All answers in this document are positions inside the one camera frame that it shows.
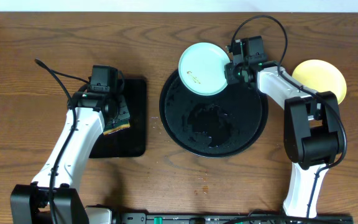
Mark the yellow plate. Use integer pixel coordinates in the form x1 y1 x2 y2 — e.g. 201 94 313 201
292 59 347 104

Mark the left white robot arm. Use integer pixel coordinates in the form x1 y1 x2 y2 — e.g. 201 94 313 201
10 91 129 223

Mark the left black cable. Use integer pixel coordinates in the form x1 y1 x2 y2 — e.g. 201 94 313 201
34 58 90 224

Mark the yellow sponge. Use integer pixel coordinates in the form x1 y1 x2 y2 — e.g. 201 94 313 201
103 105 131 135

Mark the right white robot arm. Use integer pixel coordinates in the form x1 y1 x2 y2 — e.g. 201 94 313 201
224 61 347 218

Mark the light blue plate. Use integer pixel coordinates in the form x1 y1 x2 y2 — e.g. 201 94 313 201
178 42 230 96

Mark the black rectangular tray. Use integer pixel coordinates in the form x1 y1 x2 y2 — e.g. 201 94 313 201
89 78 147 159

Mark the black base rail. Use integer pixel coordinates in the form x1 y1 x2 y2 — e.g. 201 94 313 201
115 212 354 224

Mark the black cable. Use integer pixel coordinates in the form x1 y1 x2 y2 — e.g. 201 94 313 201
34 58 90 224
230 14 348 218

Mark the right black cable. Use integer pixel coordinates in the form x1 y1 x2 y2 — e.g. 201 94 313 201
230 14 348 218

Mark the black round tray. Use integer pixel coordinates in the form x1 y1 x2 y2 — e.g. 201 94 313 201
159 71 269 158

